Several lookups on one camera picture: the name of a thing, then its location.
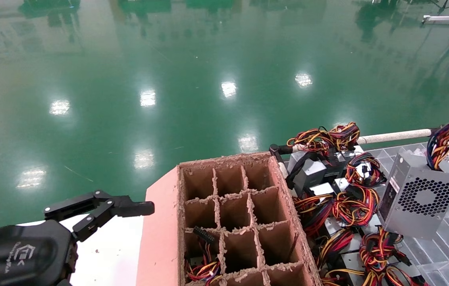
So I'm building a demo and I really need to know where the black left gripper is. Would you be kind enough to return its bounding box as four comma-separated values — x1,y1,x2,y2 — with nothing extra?
0,190,156,286

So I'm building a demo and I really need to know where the silver power supply unit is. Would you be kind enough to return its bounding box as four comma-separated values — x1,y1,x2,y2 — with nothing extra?
377,99,449,240

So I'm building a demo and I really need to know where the pink cardboard box with dividers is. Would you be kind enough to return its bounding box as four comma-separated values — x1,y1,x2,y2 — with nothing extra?
136,152,322,286

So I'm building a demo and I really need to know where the dark grey power supply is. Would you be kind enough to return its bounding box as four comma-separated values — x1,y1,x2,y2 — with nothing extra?
326,144,364,179

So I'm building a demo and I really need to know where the white silver power supply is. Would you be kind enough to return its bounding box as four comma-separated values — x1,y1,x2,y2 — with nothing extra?
333,177,383,196

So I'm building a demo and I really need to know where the flat silver power supply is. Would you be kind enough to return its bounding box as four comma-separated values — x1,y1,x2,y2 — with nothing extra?
324,214,385,240
337,250,368,286

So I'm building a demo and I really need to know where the black tube joint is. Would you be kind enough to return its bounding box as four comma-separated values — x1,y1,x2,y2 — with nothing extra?
269,144,294,161

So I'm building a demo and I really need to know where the white tube cart rail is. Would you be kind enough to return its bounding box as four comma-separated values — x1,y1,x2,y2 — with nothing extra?
357,128,434,145

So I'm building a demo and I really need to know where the wire bundle with black connector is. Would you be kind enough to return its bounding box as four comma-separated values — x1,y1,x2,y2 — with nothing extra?
185,226,225,285

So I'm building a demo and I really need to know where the multicoloured power supply wire bundle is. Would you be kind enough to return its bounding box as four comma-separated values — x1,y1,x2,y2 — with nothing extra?
345,152,387,187
358,230,413,286
329,122,361,151
287,128,333,154
294,186,380,237
315,228,355,271

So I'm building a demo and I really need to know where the grey power supply black strap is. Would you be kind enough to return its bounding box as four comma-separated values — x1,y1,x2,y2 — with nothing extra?
287,150,328,196

